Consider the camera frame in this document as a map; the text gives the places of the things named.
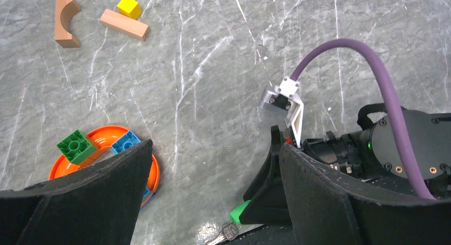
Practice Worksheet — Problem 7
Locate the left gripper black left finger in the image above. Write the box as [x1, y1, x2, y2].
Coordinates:
[1, 140, 153, 244]

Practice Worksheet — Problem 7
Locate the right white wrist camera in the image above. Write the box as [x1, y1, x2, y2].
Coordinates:
[259, 76, 304, 148]

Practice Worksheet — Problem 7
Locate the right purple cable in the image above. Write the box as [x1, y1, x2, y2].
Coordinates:
[289, 38, 438, 200]

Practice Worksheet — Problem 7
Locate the blue toy brick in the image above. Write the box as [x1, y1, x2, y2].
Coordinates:
[110, 131, 141, 154]

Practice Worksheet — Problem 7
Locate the orange curved track piece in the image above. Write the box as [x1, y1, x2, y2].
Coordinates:
[48, 125, 161, 208]

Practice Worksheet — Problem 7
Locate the small yellow cube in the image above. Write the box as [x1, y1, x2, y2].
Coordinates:
[116, 0, 142, 20]

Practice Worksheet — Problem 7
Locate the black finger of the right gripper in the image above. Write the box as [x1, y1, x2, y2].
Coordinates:
[239, 125, 292, 226]

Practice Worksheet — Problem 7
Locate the green toy brick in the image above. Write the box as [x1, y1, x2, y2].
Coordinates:
[56, 130, 97, 165]

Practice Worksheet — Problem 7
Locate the wooden rectangular block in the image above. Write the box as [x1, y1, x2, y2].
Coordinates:
[99, 9, 150, 41]

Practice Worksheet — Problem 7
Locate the silver key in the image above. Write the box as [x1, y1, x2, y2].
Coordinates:
[206, 222, 242, 245]

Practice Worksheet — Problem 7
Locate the wooden arch block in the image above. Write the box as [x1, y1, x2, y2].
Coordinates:
[54, 0, 81, 48]

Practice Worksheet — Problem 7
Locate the green key tag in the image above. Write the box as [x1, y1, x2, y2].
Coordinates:
[229, 200, 250, 224]

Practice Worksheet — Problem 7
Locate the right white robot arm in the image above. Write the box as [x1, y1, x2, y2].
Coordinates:
[229, 103, 450, 225]

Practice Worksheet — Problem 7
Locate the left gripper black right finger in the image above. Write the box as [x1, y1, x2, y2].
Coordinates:
[280, 143, 450, 244]

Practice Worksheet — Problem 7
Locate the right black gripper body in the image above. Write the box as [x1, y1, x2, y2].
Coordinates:
[281, 129, 370, 179]

